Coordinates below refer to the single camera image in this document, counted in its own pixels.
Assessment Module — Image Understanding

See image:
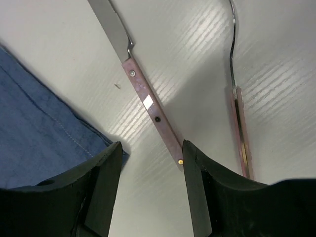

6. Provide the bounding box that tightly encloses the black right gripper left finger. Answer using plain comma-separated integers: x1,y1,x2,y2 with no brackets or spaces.
0,142,123,237

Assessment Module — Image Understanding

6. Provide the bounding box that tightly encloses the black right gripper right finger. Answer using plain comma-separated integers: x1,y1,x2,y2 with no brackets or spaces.
183,140,316,237

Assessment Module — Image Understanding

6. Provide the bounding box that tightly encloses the blue fish-print placemat cloth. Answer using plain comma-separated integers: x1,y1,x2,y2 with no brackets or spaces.
0,48,112,189

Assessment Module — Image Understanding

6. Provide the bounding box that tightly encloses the pink-handled fork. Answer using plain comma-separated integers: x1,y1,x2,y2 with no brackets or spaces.
229,0,254,180

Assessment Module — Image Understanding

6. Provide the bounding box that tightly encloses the pink-handled table knife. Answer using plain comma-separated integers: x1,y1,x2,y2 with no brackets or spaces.
88,0,183,171

